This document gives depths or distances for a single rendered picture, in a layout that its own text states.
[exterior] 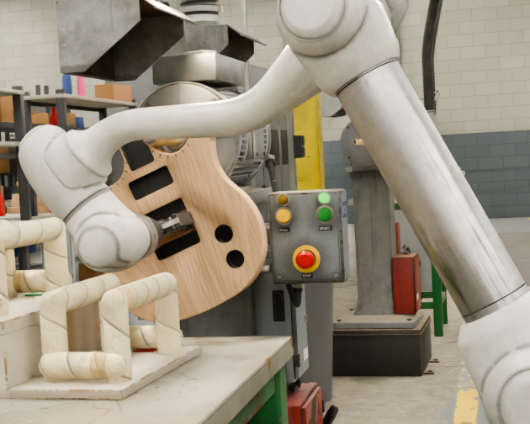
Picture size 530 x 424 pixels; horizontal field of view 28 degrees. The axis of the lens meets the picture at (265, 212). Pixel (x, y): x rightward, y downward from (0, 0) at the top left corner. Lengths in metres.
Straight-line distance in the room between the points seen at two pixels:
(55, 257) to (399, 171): 0.49
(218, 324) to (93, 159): 0.81
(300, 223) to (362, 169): 3.39
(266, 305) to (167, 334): 1.11
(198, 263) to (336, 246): 0.31
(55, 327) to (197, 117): 0.58
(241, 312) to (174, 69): 0.59
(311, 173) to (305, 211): 7.28
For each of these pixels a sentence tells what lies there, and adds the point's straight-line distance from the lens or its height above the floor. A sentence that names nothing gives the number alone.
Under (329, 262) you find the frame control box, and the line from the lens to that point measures 2.27.
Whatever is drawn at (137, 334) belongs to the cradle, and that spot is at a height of 0.97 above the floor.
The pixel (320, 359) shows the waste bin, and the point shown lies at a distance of 5.10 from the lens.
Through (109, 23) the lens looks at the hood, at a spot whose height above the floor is 1.48.
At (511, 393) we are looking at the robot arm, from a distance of 1.43.
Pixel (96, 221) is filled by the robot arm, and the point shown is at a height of 1.11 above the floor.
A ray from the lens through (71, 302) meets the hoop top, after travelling 1.33.
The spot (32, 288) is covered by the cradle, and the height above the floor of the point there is 1.03.
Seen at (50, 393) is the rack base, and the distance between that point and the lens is 1.28.
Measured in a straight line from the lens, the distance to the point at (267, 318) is 2.53.
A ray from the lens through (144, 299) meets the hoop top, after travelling 1.32.
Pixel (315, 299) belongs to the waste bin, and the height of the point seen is 0.51.
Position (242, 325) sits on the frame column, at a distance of 2.51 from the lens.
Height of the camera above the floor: 1.20
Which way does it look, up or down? 3 degrees down
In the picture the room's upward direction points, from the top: 3 degrees counter-clockwise
